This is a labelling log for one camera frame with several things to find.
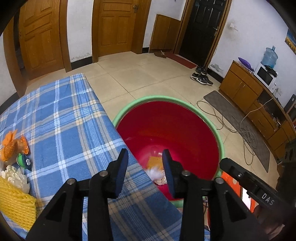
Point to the wooden door standing ajar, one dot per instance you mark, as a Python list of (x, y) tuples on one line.
[(41, 37)]

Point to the black white sneaker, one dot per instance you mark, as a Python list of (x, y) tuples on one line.
[(207, 80), (198, 78), (204, 71), (198, 69)]

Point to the black speaker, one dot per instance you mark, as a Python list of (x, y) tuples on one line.
[(291, 104)]

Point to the blue plaid blanket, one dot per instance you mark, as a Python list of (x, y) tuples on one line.
[(69, 120)]

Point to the green plastic toy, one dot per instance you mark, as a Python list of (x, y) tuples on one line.
[(21, 160)]

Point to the white crumpled paper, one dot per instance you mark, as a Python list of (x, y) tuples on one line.
[(13, 177)]

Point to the blue water bottle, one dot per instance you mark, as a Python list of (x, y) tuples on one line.
[(269, 56)]

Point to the white tissue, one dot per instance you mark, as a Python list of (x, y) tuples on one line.
[(153, 173)]

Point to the brown shoes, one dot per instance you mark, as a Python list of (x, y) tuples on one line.
[(160, 54)]

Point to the black cloth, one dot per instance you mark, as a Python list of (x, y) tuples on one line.
[(271, 69)]

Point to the red basin with green rim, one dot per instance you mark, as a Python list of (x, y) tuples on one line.
[(166, 125)]

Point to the grey floor mat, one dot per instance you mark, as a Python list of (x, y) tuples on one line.
[(217, 99)]

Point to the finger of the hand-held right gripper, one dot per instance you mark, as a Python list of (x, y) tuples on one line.
[(235, 172)]

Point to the purple plastic bag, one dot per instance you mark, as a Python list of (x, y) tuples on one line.
[(244, 62)]

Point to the wall poster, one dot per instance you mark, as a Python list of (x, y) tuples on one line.
[(291, 41)]

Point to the yellow paper scrap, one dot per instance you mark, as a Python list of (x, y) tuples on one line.
[(154, 161)]

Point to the orange snack packet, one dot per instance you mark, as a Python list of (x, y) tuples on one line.
[(11, 148)]

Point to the red doormat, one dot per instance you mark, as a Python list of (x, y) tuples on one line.
[(181, 60)]

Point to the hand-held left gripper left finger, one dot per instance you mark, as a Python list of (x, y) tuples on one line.
[(121, 171)]

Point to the small wooden wall panel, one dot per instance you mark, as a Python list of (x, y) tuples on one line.
[(164, 32)]

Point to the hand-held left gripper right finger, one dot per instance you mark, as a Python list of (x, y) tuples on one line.
[(167, 171)]

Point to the orange plastic stool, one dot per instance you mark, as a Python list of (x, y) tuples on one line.
[(229, 179)]

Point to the yellow foam net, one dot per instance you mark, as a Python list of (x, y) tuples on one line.
[(16, 204)]

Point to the beige crumpled wrapper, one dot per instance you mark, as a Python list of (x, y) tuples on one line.
[(163, 180)]

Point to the white microwave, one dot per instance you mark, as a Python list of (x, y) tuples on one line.
[(263, 75)]

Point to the white wall switch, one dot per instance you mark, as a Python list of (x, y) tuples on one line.
[(233, 26)]

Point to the wooden cabinet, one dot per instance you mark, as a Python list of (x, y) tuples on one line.
[(240, 85)]

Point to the black door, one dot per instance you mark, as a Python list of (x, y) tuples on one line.
[(198, 30)]

